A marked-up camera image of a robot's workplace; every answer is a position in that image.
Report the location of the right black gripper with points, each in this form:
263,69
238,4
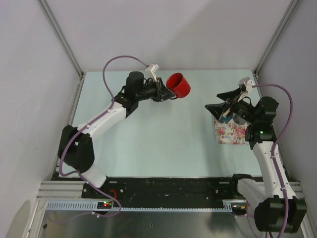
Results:
218,109

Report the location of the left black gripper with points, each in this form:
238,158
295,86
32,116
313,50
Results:
161,92

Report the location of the red mug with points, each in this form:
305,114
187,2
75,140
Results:
178,84

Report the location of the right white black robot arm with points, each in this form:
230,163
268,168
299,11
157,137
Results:
276,208

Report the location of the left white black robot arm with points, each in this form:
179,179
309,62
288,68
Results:
76,144

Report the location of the blue mug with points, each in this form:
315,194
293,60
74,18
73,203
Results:
225,119

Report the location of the grey mug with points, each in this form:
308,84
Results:
238,120

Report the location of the floral tray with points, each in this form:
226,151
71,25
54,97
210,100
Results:
230,132

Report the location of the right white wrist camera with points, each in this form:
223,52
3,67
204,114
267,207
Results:
246,85

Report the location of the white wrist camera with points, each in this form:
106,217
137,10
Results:
246,85
151,71

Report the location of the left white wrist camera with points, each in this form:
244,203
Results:
151,71

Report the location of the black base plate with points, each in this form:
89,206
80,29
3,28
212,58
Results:
170,193

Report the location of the right aluminium frame post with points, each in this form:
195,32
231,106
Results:
284,22

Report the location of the aluminium frame post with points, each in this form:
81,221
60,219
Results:
284,22
60,36

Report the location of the left aluminium frame post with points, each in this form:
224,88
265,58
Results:
60,36

